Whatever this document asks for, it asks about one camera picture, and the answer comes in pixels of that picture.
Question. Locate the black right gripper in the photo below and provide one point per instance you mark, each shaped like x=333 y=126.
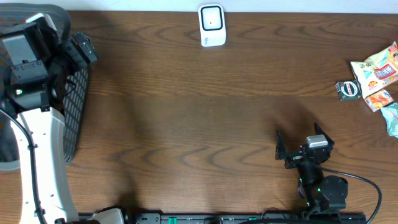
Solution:
x=281 y=150

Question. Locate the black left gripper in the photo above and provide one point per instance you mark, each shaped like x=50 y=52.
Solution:
x=82 y=45

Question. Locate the dark snack packet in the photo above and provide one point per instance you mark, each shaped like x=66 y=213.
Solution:
x=348 y=90

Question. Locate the orange snack packet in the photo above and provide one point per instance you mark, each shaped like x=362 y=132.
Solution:
x=378 y=100

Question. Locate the light green snack packet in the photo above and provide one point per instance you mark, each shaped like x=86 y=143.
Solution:
x=390 y=115

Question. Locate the yellow snack packet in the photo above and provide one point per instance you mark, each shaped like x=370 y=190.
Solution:
x=377 y=71

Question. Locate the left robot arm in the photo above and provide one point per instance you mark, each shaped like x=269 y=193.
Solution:
x=41 y=67

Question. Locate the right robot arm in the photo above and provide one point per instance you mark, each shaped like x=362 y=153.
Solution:
x=324 y=194

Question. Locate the white barcode scanner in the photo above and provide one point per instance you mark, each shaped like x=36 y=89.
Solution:
x=212 y=25

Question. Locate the grey plastic mesh basket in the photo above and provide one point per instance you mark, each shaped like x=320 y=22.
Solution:
x=76 y=85

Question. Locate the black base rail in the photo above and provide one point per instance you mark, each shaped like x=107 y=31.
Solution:
x=274 y=217

